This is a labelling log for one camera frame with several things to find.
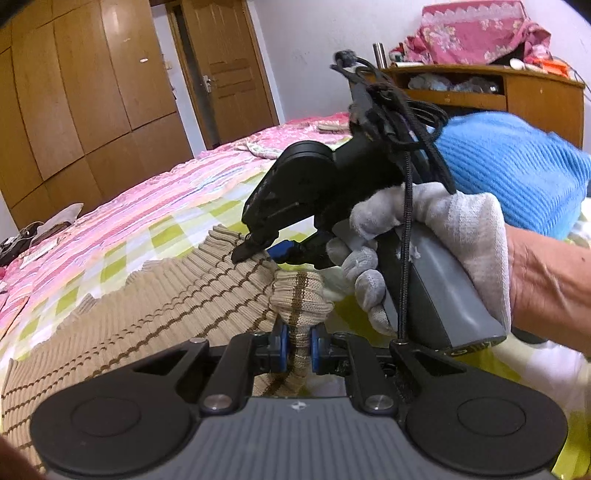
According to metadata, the blue knit sweater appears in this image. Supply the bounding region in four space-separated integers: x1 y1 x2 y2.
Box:
434 112 591 240

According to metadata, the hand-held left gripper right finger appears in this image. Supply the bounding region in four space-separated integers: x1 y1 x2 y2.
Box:
310 324 468 415

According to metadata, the grey cloth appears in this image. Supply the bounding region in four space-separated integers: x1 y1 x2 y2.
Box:
42 203 85 232

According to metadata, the person's right forearm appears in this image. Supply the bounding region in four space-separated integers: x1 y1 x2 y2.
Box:
505 224 591 363

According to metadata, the wooden wardrobe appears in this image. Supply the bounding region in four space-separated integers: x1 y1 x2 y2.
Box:
0 0 194 230

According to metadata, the beige striped knit sweater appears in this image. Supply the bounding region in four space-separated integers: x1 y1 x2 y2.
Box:
0 225 336 440

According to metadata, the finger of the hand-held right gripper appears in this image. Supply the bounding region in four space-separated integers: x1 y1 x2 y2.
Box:
268 230 343 270
231 173 322 265

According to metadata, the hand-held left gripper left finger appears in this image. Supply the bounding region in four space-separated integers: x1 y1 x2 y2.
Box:
133 322 291 415

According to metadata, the pink striped blanket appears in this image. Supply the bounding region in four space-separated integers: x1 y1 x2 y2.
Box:
0 111 357 343

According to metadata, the black braided cable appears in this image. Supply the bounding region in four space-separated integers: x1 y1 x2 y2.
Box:
330 50 459 345

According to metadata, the wooden door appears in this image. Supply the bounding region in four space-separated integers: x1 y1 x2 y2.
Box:
166 0 281 151

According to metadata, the wooden cabinet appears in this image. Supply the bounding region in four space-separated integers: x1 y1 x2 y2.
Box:
385 64 587 150

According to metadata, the pink floral cloth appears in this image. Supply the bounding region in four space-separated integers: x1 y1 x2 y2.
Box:
401 0 553 66

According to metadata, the person's right hand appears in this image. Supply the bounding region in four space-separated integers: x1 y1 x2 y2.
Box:
325 181 512 336

